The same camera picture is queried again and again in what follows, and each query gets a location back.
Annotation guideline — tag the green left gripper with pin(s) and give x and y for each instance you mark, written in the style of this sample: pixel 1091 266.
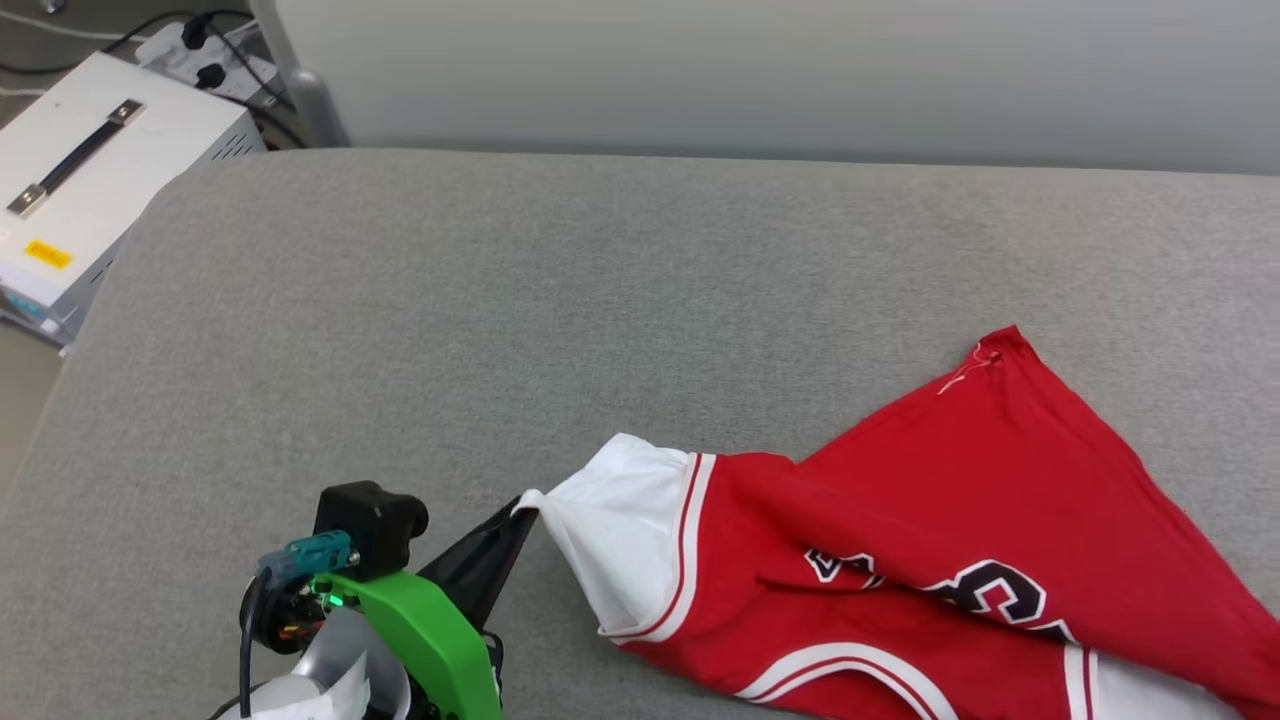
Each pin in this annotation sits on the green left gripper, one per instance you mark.
pixel 430 625

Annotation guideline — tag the red and white jersey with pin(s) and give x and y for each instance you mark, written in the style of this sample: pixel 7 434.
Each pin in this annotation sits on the red and white jersey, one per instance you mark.
pixel 950 480

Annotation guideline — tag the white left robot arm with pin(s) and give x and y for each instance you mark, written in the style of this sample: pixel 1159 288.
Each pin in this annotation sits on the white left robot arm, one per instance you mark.
pixel 330 680

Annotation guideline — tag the white power supply box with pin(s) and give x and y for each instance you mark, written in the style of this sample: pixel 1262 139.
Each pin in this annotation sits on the white power supply box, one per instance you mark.
pixel 140 170

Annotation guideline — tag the white power strip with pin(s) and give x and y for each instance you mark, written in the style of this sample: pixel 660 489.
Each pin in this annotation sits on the white power strip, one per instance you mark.
pixel 240 90

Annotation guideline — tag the black plug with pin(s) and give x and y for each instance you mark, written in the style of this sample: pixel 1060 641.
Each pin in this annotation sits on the black plug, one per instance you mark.
pixel 211 76
pixel 194 30

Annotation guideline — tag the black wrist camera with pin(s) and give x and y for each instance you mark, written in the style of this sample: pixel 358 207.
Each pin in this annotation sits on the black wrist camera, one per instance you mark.
pixel 370 525

